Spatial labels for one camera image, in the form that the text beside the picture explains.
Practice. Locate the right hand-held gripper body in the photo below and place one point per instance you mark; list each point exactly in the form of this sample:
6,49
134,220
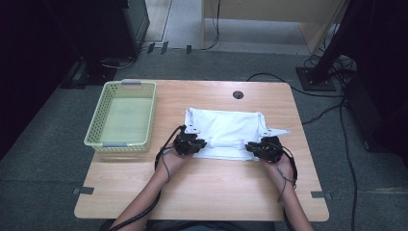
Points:
272,149

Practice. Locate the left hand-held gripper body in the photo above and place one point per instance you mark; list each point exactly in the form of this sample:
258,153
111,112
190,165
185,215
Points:
184,144

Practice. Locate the white t-shirt with blue print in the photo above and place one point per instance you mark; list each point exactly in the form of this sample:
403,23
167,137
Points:
227,125

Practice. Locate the light green plastic basket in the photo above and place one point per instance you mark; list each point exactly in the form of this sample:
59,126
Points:
128,122

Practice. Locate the person's left hand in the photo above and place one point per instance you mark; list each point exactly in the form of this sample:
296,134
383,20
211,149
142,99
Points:
170,166

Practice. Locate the person's right hand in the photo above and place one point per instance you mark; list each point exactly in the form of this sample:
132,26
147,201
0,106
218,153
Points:
282,174

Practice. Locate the black table grommet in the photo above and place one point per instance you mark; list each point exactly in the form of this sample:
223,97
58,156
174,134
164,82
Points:
238,94

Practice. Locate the grey tape strip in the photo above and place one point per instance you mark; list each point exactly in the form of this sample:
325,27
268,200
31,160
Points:
318,194
84,190

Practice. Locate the person's dark clothing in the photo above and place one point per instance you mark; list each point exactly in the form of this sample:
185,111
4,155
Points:
192,226

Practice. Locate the black metal stand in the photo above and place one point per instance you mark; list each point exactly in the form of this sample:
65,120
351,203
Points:
316,80

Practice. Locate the black floor stand base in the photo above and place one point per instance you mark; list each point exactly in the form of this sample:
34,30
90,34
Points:
93,75

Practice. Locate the light wooden desk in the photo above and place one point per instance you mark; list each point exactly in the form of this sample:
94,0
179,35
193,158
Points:
272,9

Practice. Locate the dark curtain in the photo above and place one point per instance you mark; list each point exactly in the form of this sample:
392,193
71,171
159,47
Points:
385,64
25,64

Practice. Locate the black cabinet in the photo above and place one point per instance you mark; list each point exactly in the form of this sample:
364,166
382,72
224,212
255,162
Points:
106,25

